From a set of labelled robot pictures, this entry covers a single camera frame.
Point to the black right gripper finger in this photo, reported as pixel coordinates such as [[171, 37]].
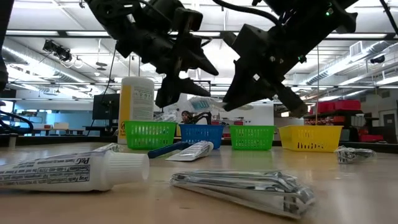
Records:
[[290, 99], [248, 84]]

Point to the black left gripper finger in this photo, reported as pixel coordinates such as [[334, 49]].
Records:
[[202, 60], [177, 90]]

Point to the teal white toothbrush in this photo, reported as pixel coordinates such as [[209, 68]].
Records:
[[170, 116]]

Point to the blue white toothbrush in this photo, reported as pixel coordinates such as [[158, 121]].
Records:
[[201, 104], [161, 117]]

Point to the dark blue disposable razor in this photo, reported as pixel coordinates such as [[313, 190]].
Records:
[[168, 149]]

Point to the white blue toothpaste tube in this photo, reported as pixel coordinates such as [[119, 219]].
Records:
[[192, 151], [77, 171]]

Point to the silver nail clipper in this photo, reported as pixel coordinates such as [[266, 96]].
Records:
[[354, 154], [109, 147], [248, 189]]

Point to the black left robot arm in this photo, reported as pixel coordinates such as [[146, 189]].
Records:
[[118, 12]]

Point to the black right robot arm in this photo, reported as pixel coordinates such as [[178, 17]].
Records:
[[311, 18]]

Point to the person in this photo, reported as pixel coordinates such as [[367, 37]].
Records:
[[186, 116]]

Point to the white yellow wipes canister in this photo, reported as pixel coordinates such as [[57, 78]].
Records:
[[136, 99]]

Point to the yellow plastic slotted basket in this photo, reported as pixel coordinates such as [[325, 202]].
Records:
[[311, 138]]

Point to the blue plastic slotted basket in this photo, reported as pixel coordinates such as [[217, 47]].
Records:
[[202, 133]]

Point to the large red storage bin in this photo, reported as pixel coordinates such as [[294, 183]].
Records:
[[342, 105]]

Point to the green plastic slotted basket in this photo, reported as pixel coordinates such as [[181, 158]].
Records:
[[252, 137], [149, 135]]

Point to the black monitor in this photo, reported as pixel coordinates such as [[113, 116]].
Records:
[[105, 107]]

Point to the small red storage bin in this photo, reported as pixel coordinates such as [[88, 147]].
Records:
[[371, 138]]

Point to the black overhead light bar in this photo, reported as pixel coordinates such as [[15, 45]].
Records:
[[62, 33]]

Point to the silver ceiling air duct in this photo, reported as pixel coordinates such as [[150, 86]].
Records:
[[323, 75], [37, 63]]

